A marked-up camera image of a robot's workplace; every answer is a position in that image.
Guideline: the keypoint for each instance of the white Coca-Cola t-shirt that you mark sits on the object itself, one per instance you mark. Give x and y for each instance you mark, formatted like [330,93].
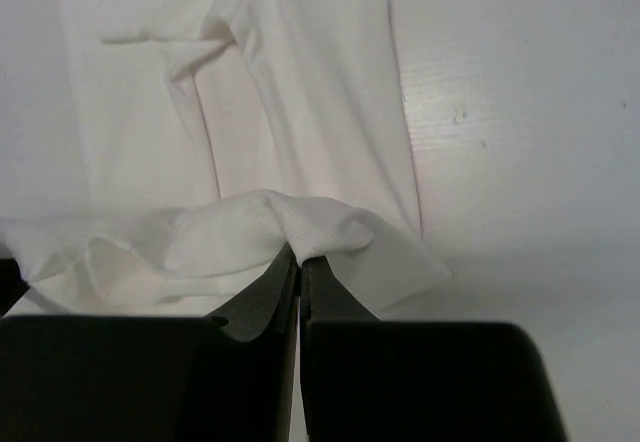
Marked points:
[156,155]

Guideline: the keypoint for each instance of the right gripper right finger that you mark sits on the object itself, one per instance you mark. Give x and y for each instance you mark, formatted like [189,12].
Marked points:
[364,379]

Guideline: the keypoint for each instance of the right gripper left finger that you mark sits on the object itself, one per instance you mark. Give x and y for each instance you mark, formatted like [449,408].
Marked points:
[224,376]

